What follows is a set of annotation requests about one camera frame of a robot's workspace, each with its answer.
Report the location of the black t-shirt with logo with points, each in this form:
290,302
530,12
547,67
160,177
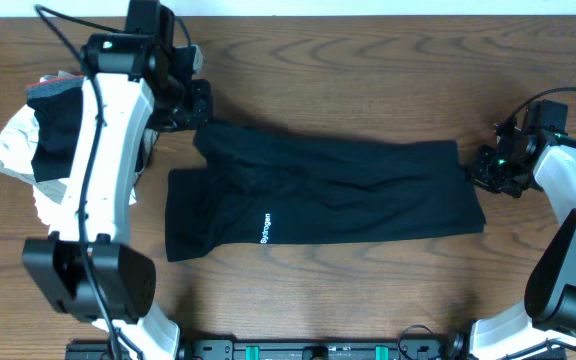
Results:
274,189

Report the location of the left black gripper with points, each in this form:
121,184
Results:
196,114

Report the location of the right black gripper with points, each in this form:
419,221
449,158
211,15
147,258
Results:
478,173

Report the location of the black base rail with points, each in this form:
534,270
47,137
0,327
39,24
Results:
423,349

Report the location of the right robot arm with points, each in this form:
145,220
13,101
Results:
546,318

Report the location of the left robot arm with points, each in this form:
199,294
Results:
86,267

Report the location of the folded white garment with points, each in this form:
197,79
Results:
15,142

